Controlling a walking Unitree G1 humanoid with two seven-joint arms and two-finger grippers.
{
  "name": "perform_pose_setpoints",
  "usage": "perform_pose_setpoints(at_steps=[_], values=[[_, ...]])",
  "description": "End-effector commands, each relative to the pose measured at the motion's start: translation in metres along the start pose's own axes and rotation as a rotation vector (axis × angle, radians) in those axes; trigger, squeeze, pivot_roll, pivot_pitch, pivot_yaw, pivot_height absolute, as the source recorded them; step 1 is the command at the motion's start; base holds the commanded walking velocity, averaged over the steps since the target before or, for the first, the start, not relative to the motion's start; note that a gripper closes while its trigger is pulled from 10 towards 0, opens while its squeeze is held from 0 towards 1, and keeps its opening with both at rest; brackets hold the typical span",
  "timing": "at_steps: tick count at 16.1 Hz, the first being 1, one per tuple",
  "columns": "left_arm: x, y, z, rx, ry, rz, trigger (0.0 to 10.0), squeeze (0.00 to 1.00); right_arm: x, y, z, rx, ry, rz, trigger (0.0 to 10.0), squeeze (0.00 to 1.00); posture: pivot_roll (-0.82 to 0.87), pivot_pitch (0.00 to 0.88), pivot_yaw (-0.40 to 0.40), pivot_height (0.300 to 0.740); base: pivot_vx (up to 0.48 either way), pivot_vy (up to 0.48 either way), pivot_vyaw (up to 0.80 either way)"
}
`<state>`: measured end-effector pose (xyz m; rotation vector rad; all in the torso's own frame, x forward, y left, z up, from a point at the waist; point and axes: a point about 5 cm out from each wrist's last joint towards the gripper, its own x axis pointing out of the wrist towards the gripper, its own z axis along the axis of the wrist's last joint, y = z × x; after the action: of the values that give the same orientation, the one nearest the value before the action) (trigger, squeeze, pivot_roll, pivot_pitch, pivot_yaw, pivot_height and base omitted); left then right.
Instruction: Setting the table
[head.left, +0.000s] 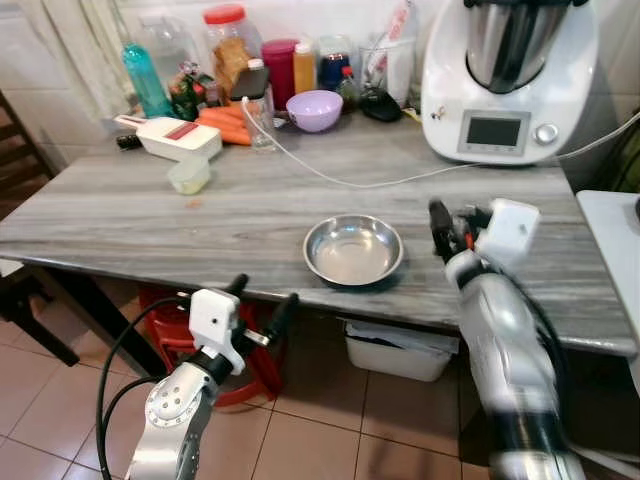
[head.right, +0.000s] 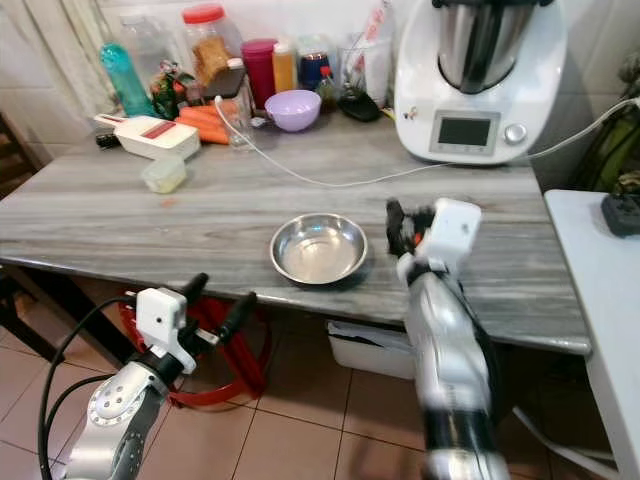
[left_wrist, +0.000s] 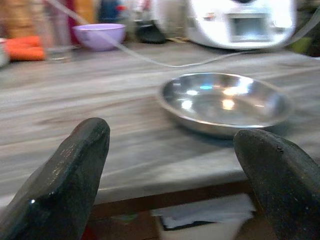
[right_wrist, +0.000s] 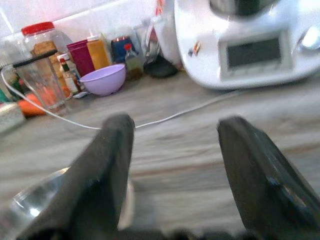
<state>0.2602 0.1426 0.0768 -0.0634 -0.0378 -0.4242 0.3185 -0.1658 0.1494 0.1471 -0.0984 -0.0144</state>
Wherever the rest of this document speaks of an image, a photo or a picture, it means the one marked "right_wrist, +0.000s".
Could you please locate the orange carrot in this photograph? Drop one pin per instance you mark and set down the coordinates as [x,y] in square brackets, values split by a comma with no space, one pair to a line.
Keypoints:
[31,105]

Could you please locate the clear glass near gripper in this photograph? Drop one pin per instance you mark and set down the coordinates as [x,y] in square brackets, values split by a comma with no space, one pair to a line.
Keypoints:
[32,197]

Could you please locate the small oil bottle red cap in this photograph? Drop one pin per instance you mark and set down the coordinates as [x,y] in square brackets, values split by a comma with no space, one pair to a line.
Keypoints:
[133,63]

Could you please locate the white kitchen food processor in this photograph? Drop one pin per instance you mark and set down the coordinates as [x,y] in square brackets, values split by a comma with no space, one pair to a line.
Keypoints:
[247,42]

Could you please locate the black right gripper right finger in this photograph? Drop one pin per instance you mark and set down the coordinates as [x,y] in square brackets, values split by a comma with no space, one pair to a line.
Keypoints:
[262,175]

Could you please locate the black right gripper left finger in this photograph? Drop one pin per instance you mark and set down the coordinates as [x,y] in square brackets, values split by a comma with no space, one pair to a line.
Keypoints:
[100,175]

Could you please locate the magenta plastic cup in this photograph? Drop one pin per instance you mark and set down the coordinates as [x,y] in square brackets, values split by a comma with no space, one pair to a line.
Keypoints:
[80,57]

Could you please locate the dark blue box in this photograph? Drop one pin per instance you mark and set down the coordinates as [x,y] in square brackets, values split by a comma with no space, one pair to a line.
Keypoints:
[121,48]

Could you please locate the black round lid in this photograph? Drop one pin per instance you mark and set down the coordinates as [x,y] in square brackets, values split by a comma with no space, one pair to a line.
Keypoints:
[161,68]

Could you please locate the small hot sauce bottle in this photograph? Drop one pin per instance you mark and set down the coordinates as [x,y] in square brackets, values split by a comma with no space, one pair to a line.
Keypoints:
[68,76]

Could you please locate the clear plastic bag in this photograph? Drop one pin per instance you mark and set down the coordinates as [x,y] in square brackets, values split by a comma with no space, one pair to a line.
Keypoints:
[153,42]

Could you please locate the lilac plastic bowl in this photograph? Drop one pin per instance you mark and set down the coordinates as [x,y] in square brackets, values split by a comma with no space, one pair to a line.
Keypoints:
[103,79]

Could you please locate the clear jar red lid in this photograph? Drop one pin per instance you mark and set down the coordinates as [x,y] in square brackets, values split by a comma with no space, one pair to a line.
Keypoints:
[41,40]

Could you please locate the orange sauce squeeze bottle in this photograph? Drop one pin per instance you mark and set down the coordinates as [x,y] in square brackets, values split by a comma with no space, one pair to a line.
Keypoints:
[98,52]

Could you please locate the clear drinking glass black rim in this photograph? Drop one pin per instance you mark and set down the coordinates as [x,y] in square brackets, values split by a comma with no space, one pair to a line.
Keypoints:
[41,82]

